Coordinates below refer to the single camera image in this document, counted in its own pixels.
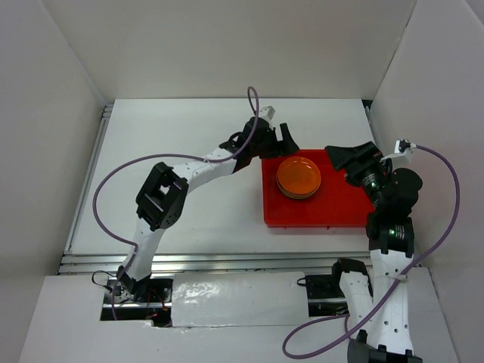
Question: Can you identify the purple cable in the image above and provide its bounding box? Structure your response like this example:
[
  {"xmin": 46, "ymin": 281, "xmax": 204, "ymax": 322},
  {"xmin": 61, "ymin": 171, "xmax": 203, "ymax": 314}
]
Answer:
[
  {"xmin": 282, "ymin": 145, "xmax": 461, "ymax": 359},
  {"xmin": 92, "ymin": 85, "xmax": 262, "ymax": 322}
]

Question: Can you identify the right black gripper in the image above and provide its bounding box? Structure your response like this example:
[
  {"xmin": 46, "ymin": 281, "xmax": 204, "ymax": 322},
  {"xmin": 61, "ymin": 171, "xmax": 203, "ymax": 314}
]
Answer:
[{"xmin": 325, "ymin": 139, "xmax": 390, "ymax": 209}]

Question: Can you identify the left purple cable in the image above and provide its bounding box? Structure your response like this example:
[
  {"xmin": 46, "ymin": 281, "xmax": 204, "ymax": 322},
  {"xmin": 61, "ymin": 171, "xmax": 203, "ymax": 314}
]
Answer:
[{"xmin": 92, "ymin": 85, "xmax": 262, "ymax": 322}]

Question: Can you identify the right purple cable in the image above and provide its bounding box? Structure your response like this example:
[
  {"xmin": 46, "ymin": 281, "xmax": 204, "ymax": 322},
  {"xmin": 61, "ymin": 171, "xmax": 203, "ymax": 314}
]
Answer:
[{"xmin": 282, "ymin": 145, "xmax": 461, "ymax": 359}]

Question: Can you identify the red plastic bin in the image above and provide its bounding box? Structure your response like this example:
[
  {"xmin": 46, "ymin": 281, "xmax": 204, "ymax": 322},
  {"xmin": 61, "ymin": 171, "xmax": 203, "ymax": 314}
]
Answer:
[{"xmin": 262, "ymin": 149, "xmax": 374, "ymax": 228}]

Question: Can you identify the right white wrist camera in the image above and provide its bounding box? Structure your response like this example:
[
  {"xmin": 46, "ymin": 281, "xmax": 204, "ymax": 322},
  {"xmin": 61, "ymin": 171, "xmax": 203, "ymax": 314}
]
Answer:
[{"xmin": 382, "ymin": 139, "xmax": 417, "ymax": 163}]

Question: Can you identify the aluminium frame rail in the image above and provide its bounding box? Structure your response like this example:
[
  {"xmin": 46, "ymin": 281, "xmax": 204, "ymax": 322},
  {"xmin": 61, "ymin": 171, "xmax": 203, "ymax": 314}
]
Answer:
[{"xmin": 59, "ymin": 99, "xmax": 373, "ymax": 275}]

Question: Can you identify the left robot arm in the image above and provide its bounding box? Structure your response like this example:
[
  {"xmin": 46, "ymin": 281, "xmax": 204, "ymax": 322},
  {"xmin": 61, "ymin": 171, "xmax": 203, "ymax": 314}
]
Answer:
[{"xmin": 116, "ymin": 117, "xmax": 299, "ymax": 302}]

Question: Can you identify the blue patterned plate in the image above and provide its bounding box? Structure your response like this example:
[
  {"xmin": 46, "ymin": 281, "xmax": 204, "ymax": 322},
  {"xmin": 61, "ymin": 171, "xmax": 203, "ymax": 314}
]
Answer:
[{"xmin": 278, "ymin": 185, "xmax": 318, "ymax": 200}]

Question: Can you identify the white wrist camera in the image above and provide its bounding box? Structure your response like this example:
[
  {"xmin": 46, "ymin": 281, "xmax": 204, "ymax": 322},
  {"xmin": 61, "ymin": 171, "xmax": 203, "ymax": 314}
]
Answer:
[
  {"xmin": 258, "ymin": 106, "xmax": 275, "ymax": 123},
  {"xmin": 382, "ymin": 139, "xmax": 417, "ymax": 163}
]

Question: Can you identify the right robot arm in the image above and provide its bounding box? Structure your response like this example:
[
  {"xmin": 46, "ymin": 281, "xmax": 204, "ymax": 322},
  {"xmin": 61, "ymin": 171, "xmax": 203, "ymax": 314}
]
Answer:
[{"xmin": 300, "ymin": 141, "xmax": 423, "ymax": 362}]

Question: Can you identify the orange plate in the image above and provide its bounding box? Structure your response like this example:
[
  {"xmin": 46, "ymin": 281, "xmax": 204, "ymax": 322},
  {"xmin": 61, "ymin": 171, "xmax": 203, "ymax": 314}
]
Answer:
[{"xmin": 276, "ymin": 157, "xmax": 321, "ymax": 194}]

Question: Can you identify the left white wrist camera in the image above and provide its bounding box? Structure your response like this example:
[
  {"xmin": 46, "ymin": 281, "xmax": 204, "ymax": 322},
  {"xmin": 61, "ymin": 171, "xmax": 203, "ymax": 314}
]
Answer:
[{"xmin": 258, "ymin": 106, "xmax": 275, "ymax": 123}]

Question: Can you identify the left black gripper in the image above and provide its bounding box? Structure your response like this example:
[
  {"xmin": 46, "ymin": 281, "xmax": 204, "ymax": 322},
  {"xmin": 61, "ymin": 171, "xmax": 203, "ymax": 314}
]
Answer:
[{"xmin": 251, "ymin": 123, "xmax": 299, "ymax": 160}]

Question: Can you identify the white foil sheet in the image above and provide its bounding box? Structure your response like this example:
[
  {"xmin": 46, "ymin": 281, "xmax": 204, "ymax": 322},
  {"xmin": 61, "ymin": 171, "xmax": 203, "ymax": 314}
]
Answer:
[{"xmin": 171, "ymin": 271, "xmax": 309, "ymax": 327}]

